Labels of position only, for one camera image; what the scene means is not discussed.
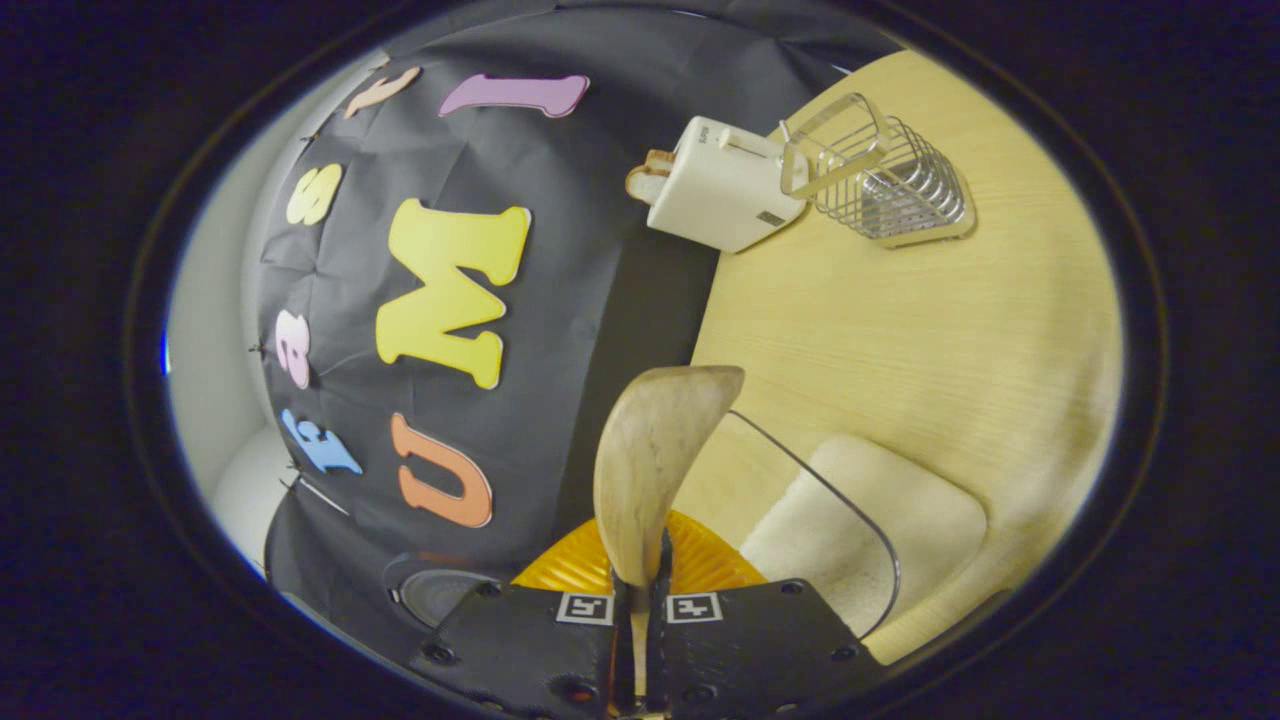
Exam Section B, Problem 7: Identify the black backdrop cloth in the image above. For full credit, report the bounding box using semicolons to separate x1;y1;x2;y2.
245;5;901;641

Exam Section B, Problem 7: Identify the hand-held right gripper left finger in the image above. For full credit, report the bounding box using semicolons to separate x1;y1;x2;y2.
408;515;638;720

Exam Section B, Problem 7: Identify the wooden spoon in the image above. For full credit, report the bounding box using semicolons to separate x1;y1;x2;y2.
593;365;746;701

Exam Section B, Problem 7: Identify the white toaster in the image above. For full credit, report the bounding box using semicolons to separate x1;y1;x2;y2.
645;116;809;254

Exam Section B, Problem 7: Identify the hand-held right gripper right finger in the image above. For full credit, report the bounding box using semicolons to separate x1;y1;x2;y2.
645;510;886;720

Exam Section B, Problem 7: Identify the dark grey rice cooker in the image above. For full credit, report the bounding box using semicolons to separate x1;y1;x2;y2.
383;550;506;633

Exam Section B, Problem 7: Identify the clear plastic rice container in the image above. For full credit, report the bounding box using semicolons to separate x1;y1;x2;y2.
680;408;991;646

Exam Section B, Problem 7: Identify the toasted bread slice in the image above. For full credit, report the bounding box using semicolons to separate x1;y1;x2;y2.
626;149;674;204

